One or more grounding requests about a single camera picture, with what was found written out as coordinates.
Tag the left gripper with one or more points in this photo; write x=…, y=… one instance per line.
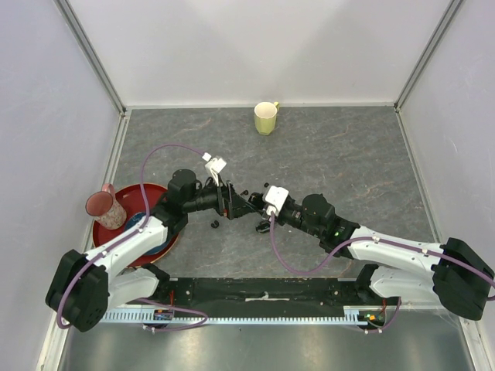
x=231, y=205

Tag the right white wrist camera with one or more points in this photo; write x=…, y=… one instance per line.
x=274, y=199

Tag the blue plate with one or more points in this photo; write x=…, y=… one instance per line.
x=136, y=219

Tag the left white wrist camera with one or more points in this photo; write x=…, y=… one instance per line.
x=214, y=165

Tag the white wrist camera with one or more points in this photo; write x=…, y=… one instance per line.
x=214, y=165
x=274, y=199

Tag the red round tray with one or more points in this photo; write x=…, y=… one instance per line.
x=130, y=198

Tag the yellow-green mug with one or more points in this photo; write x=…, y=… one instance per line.
x=265, y=116

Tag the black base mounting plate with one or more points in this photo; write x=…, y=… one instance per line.
x=192, y=291

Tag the slotted cable duct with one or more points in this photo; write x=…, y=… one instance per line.
x=150, y=315

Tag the pink floral mug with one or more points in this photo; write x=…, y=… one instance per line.
x=104, y=208

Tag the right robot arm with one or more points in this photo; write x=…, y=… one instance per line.
x=460, y=277

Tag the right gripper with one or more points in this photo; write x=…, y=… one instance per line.
x=278, y=219

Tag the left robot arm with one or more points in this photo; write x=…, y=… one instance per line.
x=85, y=286

